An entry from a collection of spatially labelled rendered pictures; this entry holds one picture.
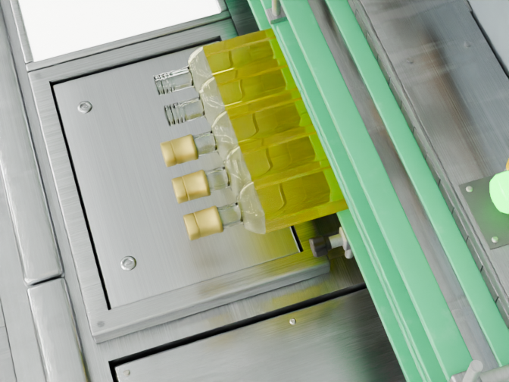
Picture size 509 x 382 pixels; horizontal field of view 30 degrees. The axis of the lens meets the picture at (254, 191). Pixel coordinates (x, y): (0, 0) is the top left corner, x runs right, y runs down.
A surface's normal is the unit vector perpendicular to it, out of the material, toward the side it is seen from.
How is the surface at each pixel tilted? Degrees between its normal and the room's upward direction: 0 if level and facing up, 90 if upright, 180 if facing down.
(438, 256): 90
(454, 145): 90
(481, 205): 90
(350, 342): 90
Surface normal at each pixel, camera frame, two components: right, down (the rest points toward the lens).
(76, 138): -0.03, -0.51
